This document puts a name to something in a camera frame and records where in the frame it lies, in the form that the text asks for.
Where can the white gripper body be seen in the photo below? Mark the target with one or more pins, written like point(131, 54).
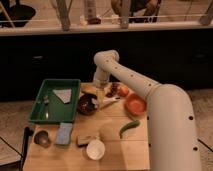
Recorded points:
point(100, 84)

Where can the white dish brush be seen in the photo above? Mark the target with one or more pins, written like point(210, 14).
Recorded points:
point(105, 101)

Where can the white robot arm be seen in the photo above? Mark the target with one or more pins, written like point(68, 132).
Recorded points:
point(171, 123)

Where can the dark purple bowl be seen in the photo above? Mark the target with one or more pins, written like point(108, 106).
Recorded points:
point(85, 104)

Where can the dark red food item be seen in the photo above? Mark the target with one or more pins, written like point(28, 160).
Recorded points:
point(112, 90)

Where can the yellow food item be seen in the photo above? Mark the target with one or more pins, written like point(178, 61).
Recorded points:
point(89, 90)

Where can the orange fruit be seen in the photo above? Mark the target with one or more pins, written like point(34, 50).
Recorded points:
point(123, 91)

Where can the grey triangular cloth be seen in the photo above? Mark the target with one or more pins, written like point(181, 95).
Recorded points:
point(63, 94)

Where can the green chili pepper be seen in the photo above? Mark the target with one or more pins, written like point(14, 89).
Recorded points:
point(129, 125)

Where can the metal spoon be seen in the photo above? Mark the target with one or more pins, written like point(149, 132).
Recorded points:
point(46, 106)

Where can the green plastic tray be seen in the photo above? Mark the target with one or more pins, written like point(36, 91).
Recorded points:
point(58, 111)

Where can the blue sponge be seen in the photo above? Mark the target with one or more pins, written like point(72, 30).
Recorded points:
point(64, 133)

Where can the white cup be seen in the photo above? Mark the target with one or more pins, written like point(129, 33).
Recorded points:
point(95, 149)

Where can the small metal cup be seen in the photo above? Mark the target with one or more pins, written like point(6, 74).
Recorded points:
point(41, 138)

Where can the black clamp handle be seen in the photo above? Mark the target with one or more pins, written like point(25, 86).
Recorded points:
point(28, 132)

